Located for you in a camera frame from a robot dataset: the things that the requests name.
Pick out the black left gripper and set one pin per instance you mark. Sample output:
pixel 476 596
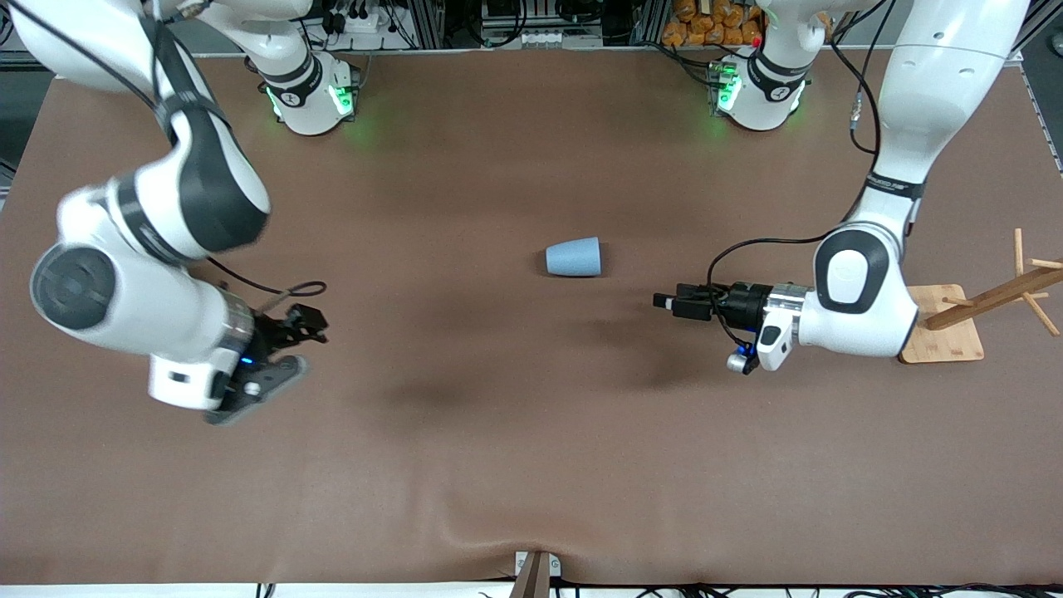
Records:
pixel 742 304

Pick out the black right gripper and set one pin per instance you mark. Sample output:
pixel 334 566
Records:
pixel 270 337

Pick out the light blue plastic cup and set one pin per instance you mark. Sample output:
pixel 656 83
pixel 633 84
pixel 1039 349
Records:
pixel 575 257

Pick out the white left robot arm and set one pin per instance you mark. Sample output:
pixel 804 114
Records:
pixel 938 91

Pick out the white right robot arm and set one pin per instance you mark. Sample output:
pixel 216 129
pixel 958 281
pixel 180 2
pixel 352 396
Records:
pixel 141 307

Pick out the wooden cup rack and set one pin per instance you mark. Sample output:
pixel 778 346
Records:
pixel 947 340

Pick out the brown table cloth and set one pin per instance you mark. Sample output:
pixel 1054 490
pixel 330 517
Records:
pixel 531 415

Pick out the orange snack bags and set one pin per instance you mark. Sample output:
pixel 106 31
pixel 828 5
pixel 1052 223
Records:
pixel 706 21

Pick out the white power strip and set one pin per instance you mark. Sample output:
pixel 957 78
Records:
pixel 365 23

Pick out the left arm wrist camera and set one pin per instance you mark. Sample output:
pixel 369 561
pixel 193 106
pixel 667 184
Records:
pixel 739 362

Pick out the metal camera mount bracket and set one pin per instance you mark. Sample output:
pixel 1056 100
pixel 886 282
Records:
pixel 555 566

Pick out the brown camera pole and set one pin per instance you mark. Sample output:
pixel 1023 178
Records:
pixel 531 581

